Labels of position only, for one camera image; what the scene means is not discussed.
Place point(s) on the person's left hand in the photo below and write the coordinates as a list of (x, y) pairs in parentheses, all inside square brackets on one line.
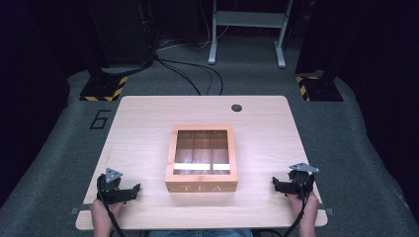
[(102, 211)]

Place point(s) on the wooden tea box glass lid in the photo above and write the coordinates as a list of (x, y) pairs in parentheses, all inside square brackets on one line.
[(201, 182)]

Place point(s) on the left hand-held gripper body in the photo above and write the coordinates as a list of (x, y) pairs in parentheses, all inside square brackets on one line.
[(107, 189)]

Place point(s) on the black stand striped base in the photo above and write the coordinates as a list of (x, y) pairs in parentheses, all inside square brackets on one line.
[(103, 89), (321, 89)]

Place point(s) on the white metal stand frame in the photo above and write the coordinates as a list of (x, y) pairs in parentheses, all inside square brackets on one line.
[(247, 19)]

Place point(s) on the dark cabinet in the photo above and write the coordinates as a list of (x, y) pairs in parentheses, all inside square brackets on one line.
[(122, 29)]

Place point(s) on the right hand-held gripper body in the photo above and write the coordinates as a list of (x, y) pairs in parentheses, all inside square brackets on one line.
[(303, 182)]

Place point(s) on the grey table bracket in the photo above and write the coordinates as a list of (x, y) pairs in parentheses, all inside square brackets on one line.
[(80, 210), (326, 210)]

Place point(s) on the person's right hand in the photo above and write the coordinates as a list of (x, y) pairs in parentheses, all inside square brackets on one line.
[(309, 207)]

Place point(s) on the person's blue jeans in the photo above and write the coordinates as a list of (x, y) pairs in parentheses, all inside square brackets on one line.
[(201, 233)]

